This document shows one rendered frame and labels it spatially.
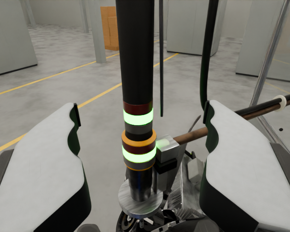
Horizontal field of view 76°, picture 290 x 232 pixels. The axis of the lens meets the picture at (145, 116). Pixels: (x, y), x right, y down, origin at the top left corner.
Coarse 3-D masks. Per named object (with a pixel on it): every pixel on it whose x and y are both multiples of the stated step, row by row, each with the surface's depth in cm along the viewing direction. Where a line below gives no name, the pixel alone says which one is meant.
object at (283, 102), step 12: (216, 0) 19; (216, 12) 20; (204, 36) 21; (204, 48) 21; (204, 60) 22; (204, 72) 23; (204, 84) 24; (204, 96) 25; (276, 96) 36; (288, 96) 36; (252, 108) 32
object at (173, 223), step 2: (182, 220) 47; (184, 220) 47; (172, 222) 49; (174, 222) 49; (180, 222) 47; (166, 224) 48; (172, 224) 47; (174, 224) 47; (176, 224) 46; (162, 226) 47; (164, 226) 47; (166, 226) 46; (172, 226) 45; (158, 228) 46; (164, 228) 45; (166, 228) 45; (154, 230) 46; (156, 230) 45; (158, 230) 45; (164, 230) 43; (166, 230) 43
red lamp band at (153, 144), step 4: (156, 136) 23; (156, 140) 23; (124, 144) 22; (152, 144) 22; (124, 148) 23; (128, 148) 22; (132, 148) 22; (136, 148) 22; (140, 148) 22; (144, 148) 22; (148, 148) 22; (152, 148) 22; (132, 152) 22; (136, 152) 22; (140, 152) 22; (144, 152) 22
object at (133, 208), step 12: (156, 156) 26; (168, 156) 26; (156, 168) 26; (168, 168) 26; (156, 180) 27; (120, 192) 29; (156, 192) 29; (120, 204) 28; (132, 204) 27; (144, 204) 27; (156, 204) 27; (132, 216) 27; (144, 216) 26
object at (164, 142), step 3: (159, 141) 26; (162, 141) 26; (165, 141) 26; (168, 141) 26; (156, 144) 26; (159, 144) 25; (162, 144) 25; (165, 144) 26; (168, 144) 26; (156, 147) 26; (156, 150) 26
